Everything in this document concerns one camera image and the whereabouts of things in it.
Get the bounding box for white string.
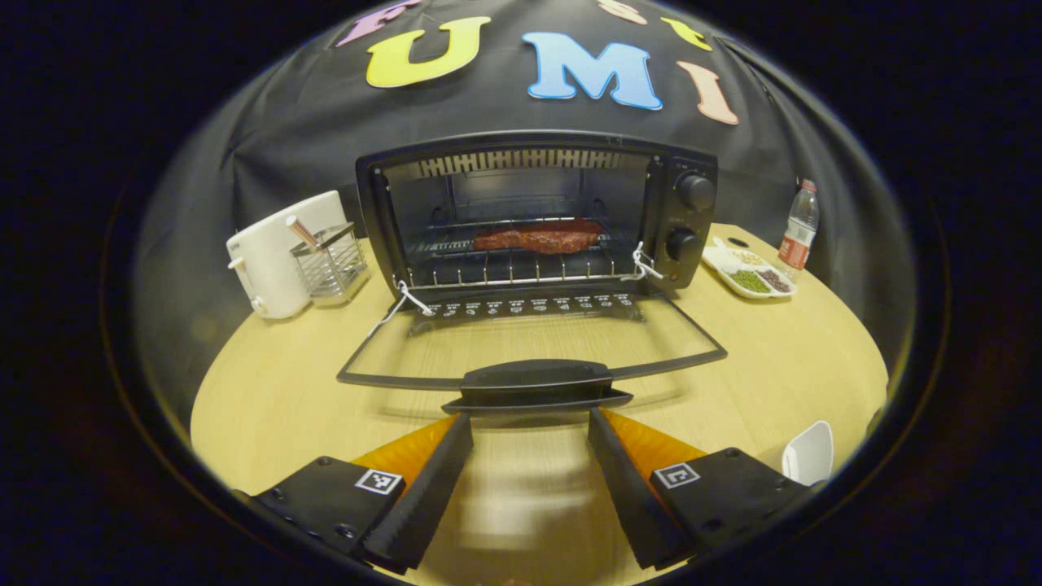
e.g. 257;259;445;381
366;279;437;339
621;241;664;282

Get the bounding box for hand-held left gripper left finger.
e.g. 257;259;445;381
244;413;475;575

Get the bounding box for metal oven rack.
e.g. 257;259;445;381
405;213;646;287

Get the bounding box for black backdrop cloth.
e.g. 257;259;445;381
134;0;917;391

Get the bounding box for red meat piece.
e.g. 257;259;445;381
472;218;607;256

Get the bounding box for black electric oven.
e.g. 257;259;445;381
336;130;728;416

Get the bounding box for white toaster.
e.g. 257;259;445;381
226;190;351;320

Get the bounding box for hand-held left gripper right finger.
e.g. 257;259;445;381
588;407;815;572

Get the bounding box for metal wire utensil holder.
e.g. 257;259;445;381
289;221;372;307

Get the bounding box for small white dish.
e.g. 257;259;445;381
781;421;835;488

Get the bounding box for clear red label water bottle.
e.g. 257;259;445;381
776;179;821;272

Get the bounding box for white divided plate of beans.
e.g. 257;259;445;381
702;238;797;300

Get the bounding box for wooden stick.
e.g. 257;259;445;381
285;215;321;250

